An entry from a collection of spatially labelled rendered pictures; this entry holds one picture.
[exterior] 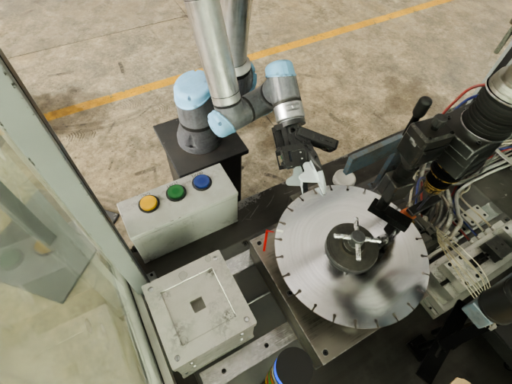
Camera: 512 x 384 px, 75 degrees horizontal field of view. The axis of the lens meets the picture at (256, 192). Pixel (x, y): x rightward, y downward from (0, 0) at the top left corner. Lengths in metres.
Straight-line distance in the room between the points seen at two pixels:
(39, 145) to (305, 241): 0.52
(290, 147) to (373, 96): 1.90
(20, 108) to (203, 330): 0.50
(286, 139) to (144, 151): 1.45
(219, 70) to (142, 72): 1.96
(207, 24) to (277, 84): 0.22
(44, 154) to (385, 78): 2.65
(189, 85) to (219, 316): 0.63
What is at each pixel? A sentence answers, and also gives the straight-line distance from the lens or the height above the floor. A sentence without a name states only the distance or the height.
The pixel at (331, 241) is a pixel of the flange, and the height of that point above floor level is 0.96.
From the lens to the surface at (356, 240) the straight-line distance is 0.71.
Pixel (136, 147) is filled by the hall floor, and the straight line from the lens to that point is 2.23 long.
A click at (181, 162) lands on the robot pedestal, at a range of 1.12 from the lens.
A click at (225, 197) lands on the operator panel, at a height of 0.90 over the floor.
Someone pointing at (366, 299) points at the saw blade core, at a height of 0.95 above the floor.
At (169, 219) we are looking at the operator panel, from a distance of 0.83.
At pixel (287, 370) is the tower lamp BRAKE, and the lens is 0.45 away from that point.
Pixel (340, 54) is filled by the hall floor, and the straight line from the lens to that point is 3.02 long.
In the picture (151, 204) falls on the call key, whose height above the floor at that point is 0.91.
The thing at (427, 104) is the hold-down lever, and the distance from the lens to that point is 0.58.
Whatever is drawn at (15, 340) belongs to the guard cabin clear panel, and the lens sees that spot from 0.29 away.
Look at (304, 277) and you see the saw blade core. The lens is 0.71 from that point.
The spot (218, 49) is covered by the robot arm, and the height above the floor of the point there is 1.15.
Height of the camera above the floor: 1.61
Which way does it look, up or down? 56 degrees down
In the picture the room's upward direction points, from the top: 5 degrees clockwise
